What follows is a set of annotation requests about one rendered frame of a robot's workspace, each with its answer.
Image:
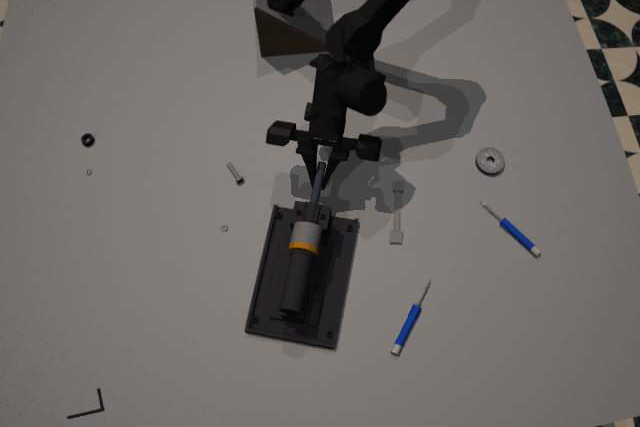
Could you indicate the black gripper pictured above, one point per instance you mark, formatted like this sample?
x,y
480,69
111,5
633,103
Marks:
x,y
327,122

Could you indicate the dark grey bolt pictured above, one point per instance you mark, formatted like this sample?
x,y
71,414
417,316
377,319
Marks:
x,y
238,179

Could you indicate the blue screwdriver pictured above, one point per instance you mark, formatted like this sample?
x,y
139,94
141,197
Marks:
x,y
518,235
412,316

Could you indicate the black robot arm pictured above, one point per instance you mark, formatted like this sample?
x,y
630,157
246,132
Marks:
x,y
360,33

